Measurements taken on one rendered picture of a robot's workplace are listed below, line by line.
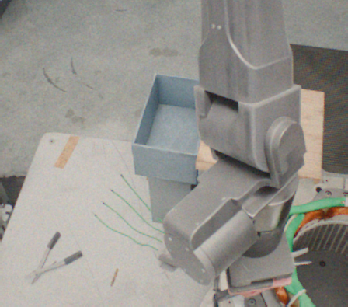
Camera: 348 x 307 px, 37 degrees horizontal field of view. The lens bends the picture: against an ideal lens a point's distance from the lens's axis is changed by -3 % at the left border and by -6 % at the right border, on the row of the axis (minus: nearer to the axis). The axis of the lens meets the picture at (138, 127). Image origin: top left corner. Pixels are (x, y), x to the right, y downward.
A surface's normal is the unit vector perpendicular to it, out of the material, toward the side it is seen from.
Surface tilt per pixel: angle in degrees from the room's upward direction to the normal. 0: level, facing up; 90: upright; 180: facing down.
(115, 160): 0
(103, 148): 0
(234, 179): 21
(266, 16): 63
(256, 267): 1
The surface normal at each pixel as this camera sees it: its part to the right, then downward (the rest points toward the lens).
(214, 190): -0.37, -0.75
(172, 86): -0.25, 0.76
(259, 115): 0.57, 0.28
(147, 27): -0.07, -0.64
